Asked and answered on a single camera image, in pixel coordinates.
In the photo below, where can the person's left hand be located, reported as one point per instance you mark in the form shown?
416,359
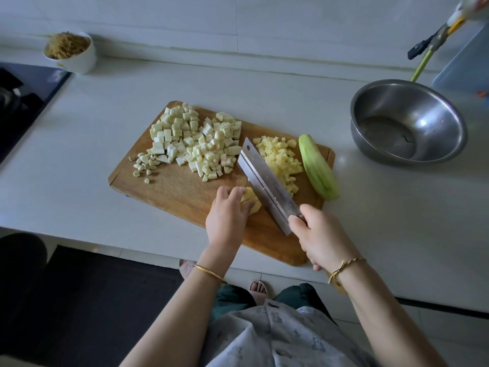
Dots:
225,224

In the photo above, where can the person's right hand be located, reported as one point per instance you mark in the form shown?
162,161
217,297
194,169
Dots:
325,237

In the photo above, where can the yellow potato piece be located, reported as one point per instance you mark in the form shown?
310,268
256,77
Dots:
251,201

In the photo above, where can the peeled green cucumber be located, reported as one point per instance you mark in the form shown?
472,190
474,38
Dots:
319,168

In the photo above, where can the pile of white diced vegetable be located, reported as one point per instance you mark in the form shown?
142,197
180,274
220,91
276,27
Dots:
214,145

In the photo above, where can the peeled yellow potato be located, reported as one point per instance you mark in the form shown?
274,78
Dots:
279,160

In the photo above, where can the pile of garlic cloves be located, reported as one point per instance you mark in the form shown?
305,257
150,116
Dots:
144,168

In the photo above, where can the person's left forearm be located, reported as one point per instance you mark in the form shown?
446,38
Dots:
172,325

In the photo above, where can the person's right forearm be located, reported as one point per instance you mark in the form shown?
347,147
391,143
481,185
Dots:
390,317

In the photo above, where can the person's left foot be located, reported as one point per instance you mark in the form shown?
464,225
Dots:
187,269

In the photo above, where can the person's foot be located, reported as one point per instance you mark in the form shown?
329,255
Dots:
187,269
259,288

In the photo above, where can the person's right foot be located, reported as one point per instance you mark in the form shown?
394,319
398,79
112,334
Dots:
259,288

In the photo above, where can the gold bangle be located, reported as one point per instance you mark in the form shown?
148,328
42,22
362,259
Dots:
208,272

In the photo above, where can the wooden cutting board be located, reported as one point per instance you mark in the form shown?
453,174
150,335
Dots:
179,195

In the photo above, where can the dark green trousers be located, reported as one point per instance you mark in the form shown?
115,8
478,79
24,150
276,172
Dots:
229,298

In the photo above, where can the white patterned garment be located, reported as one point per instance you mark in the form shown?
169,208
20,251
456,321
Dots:
283,340

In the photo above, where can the black floor mat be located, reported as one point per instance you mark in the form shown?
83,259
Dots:
107,309

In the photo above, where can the deep stainless steel bowl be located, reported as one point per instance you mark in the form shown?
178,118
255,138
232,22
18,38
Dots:
435,114

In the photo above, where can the light blue plastic board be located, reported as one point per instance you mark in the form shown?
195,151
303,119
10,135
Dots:
470,72

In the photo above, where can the white bowl of noodles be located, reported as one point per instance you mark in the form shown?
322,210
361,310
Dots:
70,53

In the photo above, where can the black gas stove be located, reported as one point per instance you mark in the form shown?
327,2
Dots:
23,103

